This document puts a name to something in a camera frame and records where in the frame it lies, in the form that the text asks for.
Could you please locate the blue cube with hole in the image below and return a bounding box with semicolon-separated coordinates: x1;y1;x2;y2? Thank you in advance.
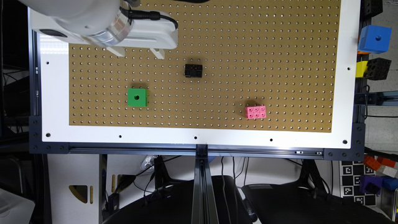
358;25;392;54

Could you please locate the green block with hole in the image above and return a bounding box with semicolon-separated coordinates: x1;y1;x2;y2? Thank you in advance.
127;88;148;107

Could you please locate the aluminium centre support rail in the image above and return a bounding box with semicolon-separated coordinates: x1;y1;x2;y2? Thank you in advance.
191;144;219;224

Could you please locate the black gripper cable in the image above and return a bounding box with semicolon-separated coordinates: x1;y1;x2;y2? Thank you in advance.
119;6;179;30

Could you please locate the white cabinet panel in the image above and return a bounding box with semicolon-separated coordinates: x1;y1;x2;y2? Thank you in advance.
47;154;102;224

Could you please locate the black block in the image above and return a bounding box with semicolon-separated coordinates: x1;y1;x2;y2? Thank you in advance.
184;64;203;78

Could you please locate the black office chair left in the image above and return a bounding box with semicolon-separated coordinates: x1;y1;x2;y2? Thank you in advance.
104;175;252;224

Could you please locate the black office chair right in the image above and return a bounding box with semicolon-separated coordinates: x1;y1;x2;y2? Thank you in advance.
242;184;393;224

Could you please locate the yellow block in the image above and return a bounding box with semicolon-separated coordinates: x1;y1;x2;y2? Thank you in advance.
356;61;368;78

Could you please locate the fiducial marker sheet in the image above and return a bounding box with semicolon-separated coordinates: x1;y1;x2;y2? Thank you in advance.
340;161;377;206

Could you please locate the black perforated cube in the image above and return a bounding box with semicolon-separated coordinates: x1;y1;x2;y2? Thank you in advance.
363;58;392;81

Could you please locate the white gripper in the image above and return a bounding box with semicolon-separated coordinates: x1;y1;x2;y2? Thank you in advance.
30;9;178;60

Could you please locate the purple block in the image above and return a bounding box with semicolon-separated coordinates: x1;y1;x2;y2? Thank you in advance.
359;175;383;195

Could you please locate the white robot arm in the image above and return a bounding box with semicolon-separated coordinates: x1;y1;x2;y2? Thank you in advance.
21;0;178;59

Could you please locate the pink studded block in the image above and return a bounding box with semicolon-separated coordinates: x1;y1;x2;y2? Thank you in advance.
245;105;267;119

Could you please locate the orange red block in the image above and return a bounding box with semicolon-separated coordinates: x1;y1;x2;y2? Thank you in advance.
363;155;396;170

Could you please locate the black office chair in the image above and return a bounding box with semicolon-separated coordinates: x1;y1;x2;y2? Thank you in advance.
104;175;252;224
242;184;393;224

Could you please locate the brown pegboard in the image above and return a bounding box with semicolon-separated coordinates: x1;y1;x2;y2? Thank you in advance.
69;0;342;133

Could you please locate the white table frame board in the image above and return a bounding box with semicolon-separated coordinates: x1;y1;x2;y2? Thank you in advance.
39;1;360;149

